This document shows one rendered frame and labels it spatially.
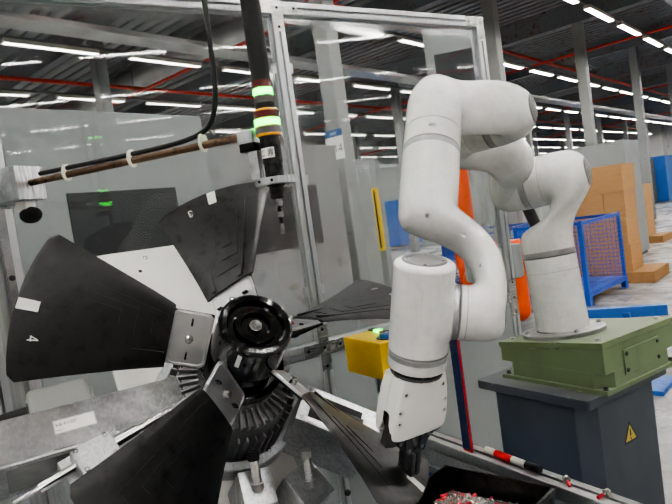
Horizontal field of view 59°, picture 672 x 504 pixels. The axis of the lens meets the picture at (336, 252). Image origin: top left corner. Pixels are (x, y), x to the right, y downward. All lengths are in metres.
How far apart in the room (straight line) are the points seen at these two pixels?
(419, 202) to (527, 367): 0.72
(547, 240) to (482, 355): 0.94
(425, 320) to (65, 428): 0.57
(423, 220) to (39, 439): 0.65
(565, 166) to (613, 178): 7.44
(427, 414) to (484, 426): 1.48
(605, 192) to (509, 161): 7.67
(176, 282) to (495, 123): 0.73
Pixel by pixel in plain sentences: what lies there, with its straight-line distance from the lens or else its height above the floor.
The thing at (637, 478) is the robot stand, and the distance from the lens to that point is 1.57.
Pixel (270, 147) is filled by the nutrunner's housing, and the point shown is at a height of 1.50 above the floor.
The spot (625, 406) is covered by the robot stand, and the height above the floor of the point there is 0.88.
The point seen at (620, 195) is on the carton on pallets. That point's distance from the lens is 8.90.
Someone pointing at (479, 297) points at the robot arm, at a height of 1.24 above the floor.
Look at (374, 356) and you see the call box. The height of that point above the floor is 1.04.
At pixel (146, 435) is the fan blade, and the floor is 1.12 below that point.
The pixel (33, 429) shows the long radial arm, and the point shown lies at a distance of 1.03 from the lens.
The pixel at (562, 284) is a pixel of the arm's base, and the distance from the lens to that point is 1.47.
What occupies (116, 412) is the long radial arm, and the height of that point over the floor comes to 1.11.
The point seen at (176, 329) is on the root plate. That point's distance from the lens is 0.99.
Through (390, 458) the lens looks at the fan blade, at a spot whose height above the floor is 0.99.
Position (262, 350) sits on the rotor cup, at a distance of 0.93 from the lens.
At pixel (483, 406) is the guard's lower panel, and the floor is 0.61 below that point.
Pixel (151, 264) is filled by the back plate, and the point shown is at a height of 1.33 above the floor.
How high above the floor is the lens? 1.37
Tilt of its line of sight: 3 degrees down
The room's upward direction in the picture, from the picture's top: 8 degrees counter-clockwise
